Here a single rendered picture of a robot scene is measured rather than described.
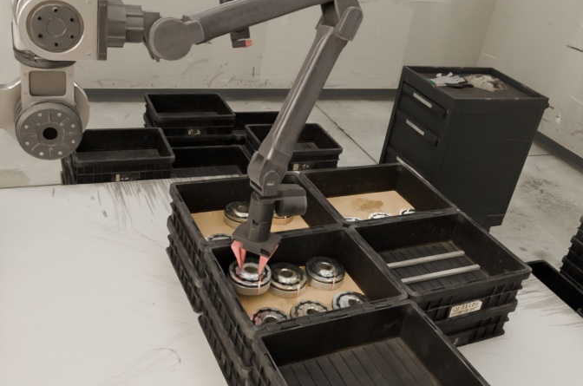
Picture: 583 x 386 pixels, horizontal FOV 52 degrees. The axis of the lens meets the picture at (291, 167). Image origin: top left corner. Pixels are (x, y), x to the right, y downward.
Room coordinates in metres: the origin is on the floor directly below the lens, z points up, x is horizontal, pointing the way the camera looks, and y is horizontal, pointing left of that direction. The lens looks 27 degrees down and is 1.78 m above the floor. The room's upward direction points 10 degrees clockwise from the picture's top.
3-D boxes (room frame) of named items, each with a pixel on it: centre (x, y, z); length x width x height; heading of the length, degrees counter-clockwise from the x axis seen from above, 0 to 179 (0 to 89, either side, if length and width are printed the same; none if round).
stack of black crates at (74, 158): (2.25, 0.72, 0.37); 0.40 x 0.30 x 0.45; 118
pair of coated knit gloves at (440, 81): (3.04, -0.71, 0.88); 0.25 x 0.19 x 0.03; 118
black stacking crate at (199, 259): (1.40, 0.08, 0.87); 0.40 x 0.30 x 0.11; 120
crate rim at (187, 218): (1.40, 0.08, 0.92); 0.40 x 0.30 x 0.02; 120
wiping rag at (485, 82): (3.12, -0.93, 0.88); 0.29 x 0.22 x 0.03; 118
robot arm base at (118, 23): (1.09, 0.36, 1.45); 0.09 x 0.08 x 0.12; 28
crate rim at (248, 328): (1.14, -0.07, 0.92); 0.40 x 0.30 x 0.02; 120
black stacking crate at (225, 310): (1.14, -0.07, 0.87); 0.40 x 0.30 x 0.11; 120
